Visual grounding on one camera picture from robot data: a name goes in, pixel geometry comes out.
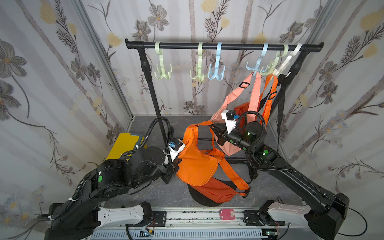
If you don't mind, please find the pink sling bag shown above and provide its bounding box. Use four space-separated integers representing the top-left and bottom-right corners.
209 71 263 157

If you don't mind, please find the bright orange sling bag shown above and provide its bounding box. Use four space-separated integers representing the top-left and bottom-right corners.
177 121 244 188

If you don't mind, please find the dark orange backpack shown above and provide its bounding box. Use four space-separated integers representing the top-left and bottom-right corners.
188 178 251 207

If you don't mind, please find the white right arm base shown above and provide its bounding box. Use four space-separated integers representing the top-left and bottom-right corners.
259 200 311 227

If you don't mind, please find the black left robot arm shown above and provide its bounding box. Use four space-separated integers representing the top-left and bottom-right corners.
38 147 182 240

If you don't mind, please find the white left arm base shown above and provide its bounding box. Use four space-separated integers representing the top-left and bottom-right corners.
97 202 154 229

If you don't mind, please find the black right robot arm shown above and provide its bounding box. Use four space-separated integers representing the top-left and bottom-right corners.
210 122 350 240

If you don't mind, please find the blue hook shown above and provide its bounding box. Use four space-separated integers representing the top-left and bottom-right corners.
208 42 226 81
246 43 269 76

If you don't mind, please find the green hook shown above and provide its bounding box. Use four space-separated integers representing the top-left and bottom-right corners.
190 42 208 82
260 44 289 76
154 42 173 80

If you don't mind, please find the green hook far left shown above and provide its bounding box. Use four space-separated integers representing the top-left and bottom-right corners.
154 42 173 80

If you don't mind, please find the yellow lidded box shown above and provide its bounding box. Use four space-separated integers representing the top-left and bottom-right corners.
107 133 144 160

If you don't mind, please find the black clothes rack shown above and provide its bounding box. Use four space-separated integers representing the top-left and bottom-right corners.
125 38 325 180

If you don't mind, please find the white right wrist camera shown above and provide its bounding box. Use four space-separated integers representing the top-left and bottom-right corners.
221 110 240 134

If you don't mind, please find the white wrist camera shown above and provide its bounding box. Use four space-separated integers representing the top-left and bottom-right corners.
221 110 240 134
169 137 186 162

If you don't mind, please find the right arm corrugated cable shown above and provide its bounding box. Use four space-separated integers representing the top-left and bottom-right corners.
235 110 298 173

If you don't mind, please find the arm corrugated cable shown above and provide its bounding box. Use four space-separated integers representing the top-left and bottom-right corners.
35 116 173 223
235 110 298 173

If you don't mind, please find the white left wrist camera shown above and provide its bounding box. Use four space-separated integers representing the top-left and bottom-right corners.
169 137 186 162

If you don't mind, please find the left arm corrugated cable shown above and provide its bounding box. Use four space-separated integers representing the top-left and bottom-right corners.
35 116 173 223

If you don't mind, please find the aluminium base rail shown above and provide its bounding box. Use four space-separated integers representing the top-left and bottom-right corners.
79 206 334 240

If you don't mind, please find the pink tag on rail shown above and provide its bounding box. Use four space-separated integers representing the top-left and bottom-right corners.
219 209 236 221

